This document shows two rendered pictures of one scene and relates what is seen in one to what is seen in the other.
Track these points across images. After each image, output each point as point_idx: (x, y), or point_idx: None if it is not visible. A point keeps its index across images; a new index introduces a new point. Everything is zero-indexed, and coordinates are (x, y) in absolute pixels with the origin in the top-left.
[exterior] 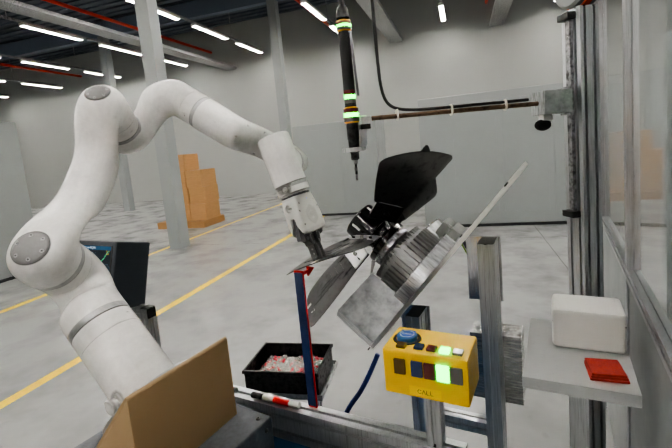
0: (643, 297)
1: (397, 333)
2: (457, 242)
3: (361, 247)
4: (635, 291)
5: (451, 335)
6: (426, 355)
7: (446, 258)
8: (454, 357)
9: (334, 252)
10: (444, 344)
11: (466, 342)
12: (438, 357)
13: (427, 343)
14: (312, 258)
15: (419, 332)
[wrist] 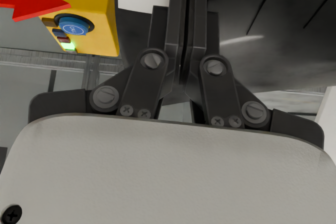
0: (292, 90)
1: (68, 22)
2: (318, 122)
3: (262, 90)
4: (317, 88)
5: (108, 47)
6: (51, 34)
7: (329, 86)
8: (63, 47)
9: (237, 48)
10: (83, 43)
11: (99, 53)
12: (55, 39)
13: (75, 35)
14: None
15: (98, 30)
